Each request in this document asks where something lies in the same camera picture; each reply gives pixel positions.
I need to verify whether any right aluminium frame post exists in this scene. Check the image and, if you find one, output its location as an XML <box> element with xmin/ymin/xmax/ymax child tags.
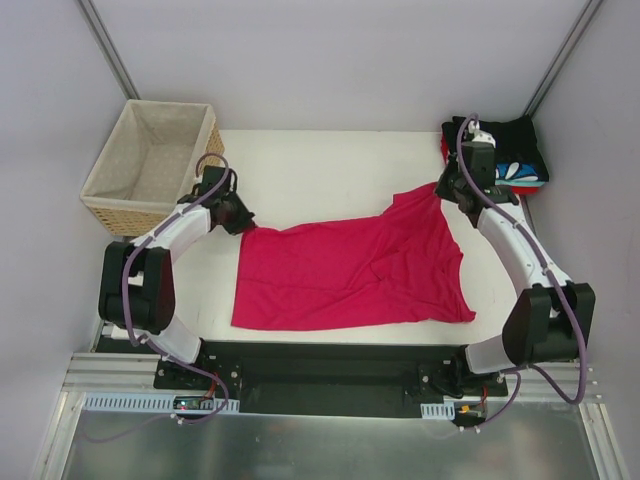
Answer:
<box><xmin>522</xmin><ymin>0</ymin><xmax>606</xmax><ymax>118</ymax></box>

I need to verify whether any wicker basket with liner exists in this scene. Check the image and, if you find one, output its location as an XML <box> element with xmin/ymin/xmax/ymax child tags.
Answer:
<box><xmin>80</xmin><ymin>100</ymin><xmax>225</xmax><ymax>237</ymax></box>

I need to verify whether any aluminium frame post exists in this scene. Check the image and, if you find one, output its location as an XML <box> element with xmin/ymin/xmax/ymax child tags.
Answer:
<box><xmin>522</xmin><ymin>0</ymin><xmax>606</xmax><ymax>118</ymax></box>
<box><xmin>76</xmin><ymin>0</ymin><xmax>141</xmax><ymax>100</ymax></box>

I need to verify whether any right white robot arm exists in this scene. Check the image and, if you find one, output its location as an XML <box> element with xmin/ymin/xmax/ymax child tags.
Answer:
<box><xmin>436</xmin><ymin>140</ymin><xmax>596</xmax><ymax>404</ymax></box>

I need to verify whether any pink t shirt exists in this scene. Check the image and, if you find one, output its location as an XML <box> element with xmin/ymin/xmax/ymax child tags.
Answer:
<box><xmin>231</xmin><ymin>183</ymin><xmax>476</xmax><ymax>331</ymax></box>

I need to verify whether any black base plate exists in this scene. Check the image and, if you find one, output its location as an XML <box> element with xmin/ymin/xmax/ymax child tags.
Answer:
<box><xmin>153</xmin><ymin>341</ymin><xmax>507</xmax><ymax>418</ymax></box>

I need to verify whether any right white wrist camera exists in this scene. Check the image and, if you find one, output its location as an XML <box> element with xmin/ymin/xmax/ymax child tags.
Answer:
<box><xmin>467</xmin><ymin>120</ymin><xmax>496</xmax><ymax>148</ymax></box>

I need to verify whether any red t shirt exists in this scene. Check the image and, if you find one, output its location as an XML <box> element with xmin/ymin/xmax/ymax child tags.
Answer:
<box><xmin>439</xmin><ymin>137</ymin><xmax>544</xmax><ymax>197</ymax></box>

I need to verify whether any left aluminium frame post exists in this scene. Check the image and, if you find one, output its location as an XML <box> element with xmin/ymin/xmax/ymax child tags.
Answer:
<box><xmin>76</xmin><ymin>0</ymin><xmax>141</xmax><ymax>100</ymax></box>

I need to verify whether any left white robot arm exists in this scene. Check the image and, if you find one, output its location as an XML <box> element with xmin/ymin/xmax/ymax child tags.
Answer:
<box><xmin>98</xmin><ymin>166</ymin><xmax>255</xmax><ymax>389</ymax></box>

